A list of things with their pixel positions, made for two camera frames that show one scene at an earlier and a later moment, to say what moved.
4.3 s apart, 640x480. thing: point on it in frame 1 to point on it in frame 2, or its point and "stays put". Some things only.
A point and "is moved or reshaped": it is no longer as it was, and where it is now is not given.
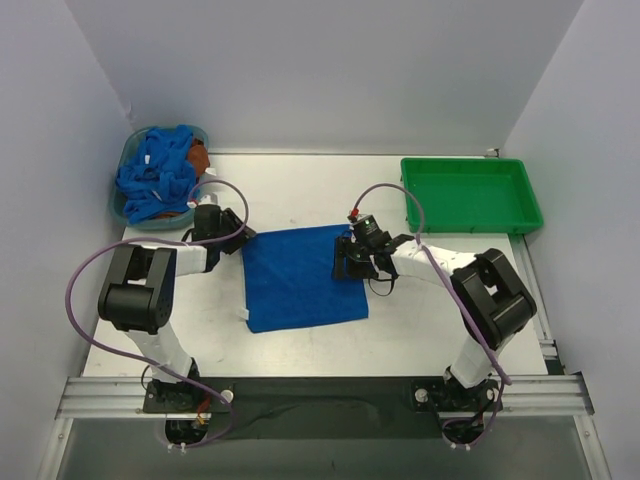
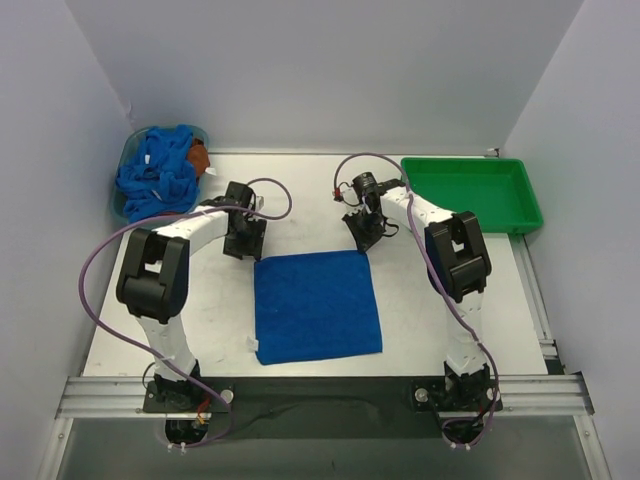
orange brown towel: [198, 156] stays put
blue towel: [289, 280] is moved or reshaped
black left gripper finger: [231, 216] to [259, 233]
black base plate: [327, 408] stays put
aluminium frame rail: [126, 398] stays put
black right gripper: [343, 257] to [364, 230]
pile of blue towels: [158, 179] stays put
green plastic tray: [473, 194] stays put
